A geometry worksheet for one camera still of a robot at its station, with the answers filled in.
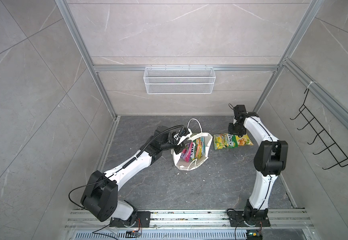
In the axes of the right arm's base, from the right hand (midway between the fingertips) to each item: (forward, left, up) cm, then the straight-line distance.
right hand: (233, 131), depth 97 cm
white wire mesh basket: (+30, +35, +20) cm, 50 cm away
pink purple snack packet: (-15, +32, 0) cm, 36 cm away
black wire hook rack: (-32, -30, +22) cm, 49 cm away
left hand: (-14, +31, +14) cm, 36 cm away
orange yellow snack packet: (-15, +25, +2) cm, 29 cm away
